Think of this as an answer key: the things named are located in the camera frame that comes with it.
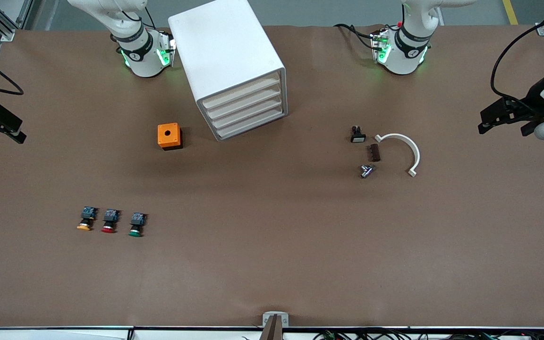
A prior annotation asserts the yellow mushroom push button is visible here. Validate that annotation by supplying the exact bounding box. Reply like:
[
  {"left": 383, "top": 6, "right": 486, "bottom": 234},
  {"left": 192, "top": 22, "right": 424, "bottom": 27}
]
[{"left": 76, "top": 206, "right": 98, "bottom": 231}]

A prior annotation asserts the red mushroom push button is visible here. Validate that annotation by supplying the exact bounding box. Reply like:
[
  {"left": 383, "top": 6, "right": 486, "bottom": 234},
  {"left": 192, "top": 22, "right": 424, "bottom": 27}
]
[{"left": 101, "top": 209, "right": 121, "bottom": 234}]

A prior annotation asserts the green mushroom push button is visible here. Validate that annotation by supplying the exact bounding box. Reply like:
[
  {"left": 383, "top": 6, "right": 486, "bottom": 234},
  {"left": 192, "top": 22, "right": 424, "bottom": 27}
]
[{"left": 128, "top": 212, "right": 148, "bottom": 237}]

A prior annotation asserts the brown table cover mat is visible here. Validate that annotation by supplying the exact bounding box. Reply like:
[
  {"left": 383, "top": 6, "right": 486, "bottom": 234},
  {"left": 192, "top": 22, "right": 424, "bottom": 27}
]
[{"left": 0, "top": 24, "right": 544, "bottom": 330}]

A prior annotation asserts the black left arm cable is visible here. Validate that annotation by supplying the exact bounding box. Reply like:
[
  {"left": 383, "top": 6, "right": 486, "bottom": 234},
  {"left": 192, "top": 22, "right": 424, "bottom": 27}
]
[{"left": 490, "top": 0, "right": 544, "bottom": 103}]

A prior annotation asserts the white curved plastic bracket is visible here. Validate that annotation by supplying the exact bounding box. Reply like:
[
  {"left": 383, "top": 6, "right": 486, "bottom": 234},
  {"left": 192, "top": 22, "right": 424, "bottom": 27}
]
[{"left": 374, "top": 133, "right": 421, "bottom": 178}]

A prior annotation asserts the orange button enclosure box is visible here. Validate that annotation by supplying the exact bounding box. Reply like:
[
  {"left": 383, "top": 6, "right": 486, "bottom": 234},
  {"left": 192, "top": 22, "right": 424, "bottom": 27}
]
[{"left": 157, "top": 123, "right": 183, "bottom": 151}]

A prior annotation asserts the black base power cable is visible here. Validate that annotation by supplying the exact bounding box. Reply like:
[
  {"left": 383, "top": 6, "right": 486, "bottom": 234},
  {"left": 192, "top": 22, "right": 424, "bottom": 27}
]
[{"left": 333, "top": 23, "right": 377, "bottom": 50}]

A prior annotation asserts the black cable bundle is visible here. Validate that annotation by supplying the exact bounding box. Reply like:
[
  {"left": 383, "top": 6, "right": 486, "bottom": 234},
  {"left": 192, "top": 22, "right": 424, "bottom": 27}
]
[{"left": 314, "top": 328, "right": 544, "bottom": 340}]

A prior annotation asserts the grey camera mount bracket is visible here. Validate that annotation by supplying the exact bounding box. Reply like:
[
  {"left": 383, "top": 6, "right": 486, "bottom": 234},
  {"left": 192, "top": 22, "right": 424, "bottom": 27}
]
[{"left": 263, "top": 311, "right": 289, "bottom": 340}]

